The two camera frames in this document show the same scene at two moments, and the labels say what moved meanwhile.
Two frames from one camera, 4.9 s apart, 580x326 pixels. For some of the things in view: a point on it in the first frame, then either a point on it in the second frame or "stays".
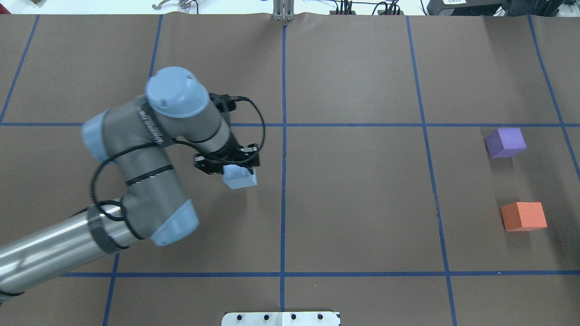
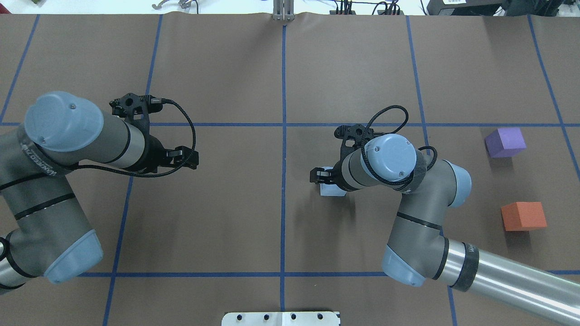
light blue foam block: [237, 177] to [331, 189]
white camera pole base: [281, 318] stays
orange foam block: [521, 216] stays
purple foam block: [505, 142] stays
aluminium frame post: [283, 10] stays
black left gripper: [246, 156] to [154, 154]
